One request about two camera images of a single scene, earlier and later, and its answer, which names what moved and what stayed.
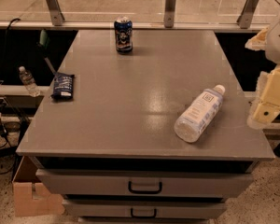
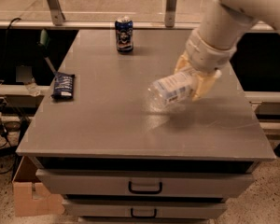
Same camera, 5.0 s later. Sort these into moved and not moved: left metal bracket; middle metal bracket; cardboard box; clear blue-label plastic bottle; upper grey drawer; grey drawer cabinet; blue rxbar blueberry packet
Moved: clear blue-label plastic bottle
Not moved: left metal bracket; upper grey drawer; cardboard box; blue rxbar blueberry packet; middle metal bracket; grey drawer cabinet
